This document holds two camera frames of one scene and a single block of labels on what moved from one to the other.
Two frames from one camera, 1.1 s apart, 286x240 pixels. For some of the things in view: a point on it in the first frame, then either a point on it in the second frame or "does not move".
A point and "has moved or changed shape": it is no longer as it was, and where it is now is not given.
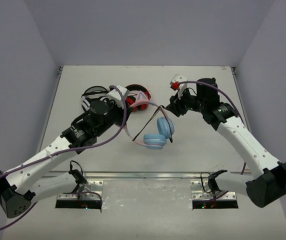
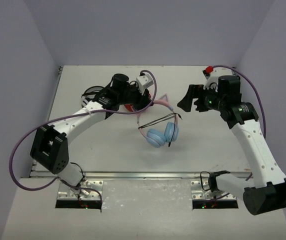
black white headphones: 93,93 does not move
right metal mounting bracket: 197,191 does not move
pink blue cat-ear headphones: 165,127 has moved or changed shape
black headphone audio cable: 160,107 → 170,116
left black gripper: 122,110 → 141,100
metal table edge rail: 148,175 does not move
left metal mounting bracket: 91,190 does not move
